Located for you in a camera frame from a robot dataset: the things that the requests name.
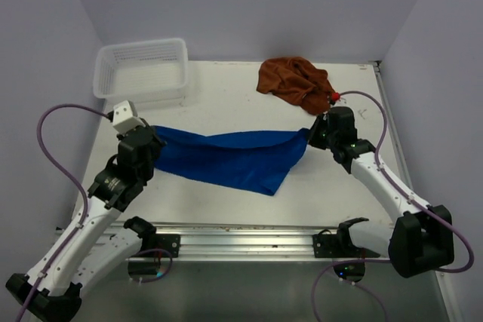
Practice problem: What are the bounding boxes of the aluminium mounting rail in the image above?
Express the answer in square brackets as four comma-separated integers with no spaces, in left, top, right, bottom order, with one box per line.
[140,221,393,262]

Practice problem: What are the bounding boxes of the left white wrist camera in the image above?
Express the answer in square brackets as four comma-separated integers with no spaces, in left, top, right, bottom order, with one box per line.
[107,100,145,135]

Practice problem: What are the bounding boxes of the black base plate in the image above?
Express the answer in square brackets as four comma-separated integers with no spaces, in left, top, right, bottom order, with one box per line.
[152,233,181,258]
[312,229,362,259]

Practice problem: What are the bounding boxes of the brown towel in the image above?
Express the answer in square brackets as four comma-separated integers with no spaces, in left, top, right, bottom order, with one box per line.
[257,57,336,115]

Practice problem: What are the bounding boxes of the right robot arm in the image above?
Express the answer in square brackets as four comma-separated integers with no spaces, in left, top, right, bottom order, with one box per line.
[308,106,454,278]

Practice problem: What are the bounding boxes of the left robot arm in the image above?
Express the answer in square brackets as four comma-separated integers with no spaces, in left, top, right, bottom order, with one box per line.
[6,125,165,321]

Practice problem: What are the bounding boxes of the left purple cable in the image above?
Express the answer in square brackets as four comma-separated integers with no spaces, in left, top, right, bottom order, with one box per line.
[14,103,114,322]

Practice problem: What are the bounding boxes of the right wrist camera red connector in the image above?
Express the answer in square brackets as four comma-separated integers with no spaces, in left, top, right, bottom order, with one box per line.
[328,92,341,106]

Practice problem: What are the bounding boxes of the blue towel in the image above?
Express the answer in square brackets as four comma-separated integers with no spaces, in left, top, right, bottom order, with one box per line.
[155,126,309,196]

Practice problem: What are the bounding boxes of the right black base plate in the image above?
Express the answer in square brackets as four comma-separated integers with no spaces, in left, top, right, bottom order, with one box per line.
[312,229,362,259]

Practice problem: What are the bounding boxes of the white plastic basket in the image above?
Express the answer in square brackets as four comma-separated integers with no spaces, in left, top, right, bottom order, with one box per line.
[93,38,189,104]

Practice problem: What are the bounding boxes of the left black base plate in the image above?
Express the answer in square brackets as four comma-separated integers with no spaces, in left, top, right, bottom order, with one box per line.
[152,233,181,258]

